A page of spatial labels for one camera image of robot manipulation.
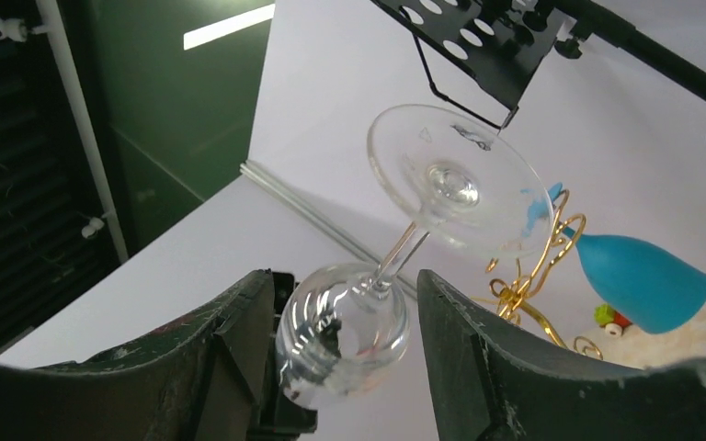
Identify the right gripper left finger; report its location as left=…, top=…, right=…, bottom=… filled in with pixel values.
left=0, top=270, right=275, bottom=440

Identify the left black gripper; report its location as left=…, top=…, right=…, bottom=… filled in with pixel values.
left=249, top=272, right=318, bottom=441

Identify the small toy car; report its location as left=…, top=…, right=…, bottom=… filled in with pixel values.
left=594, top=303, right=632, bottom=337

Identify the clear wine glass back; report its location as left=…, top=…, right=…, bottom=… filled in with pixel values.
left=275, top=104, right=553, bottom=410

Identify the black music stand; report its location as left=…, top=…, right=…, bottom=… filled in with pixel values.
left=375, top=1, right=706, bottom=130

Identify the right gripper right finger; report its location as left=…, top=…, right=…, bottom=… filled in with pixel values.
left=417, top=269, right=706, bottom=441

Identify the blue wine glass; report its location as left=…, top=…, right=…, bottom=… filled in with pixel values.
left=520, top=182, right=706, bottom=336

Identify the gold wine glass rack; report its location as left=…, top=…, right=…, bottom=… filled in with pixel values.
left=472, top=183, right=603, bottom=361

